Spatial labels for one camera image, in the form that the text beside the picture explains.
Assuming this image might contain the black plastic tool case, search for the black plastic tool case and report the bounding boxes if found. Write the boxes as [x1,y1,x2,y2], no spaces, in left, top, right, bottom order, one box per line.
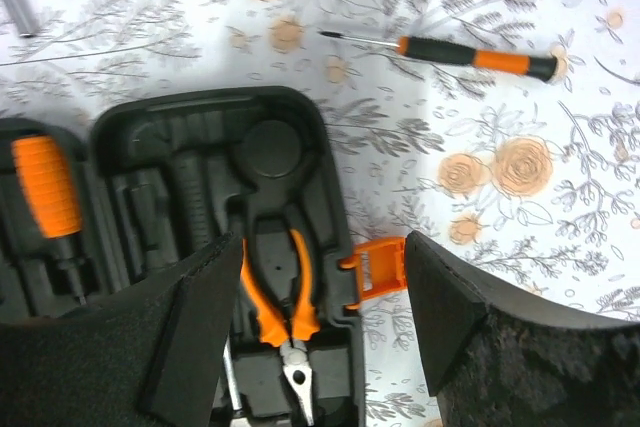
[0,85,407,427]

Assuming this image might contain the large black orange screwdriver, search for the large black orange screwdriver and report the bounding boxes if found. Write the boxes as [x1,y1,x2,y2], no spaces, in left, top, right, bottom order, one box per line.
[2,0,39,38]

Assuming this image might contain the floral table cloth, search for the floral table cloth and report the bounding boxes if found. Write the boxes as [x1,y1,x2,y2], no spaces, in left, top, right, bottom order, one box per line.
[1,0,639,426]

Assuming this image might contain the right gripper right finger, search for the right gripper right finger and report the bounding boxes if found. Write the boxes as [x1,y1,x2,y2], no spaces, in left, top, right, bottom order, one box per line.
[405,231,639,426]

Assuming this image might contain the precision screwdriver orange black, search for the precision screwdriver orange black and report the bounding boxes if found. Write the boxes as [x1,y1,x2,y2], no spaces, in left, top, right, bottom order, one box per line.
[319,31,558,82]

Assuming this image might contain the steel claw hammer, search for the steel claw hammer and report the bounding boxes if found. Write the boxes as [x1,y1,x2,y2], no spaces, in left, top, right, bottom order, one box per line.
[172,153,249,426]

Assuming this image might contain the orange handled long-nose pliers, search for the orange handled long-nose pliers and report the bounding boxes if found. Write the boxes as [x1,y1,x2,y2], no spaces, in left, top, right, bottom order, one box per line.
[11,135,86,305]

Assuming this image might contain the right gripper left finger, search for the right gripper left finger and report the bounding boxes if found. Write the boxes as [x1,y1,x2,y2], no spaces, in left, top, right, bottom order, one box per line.
[1,234,242,426]

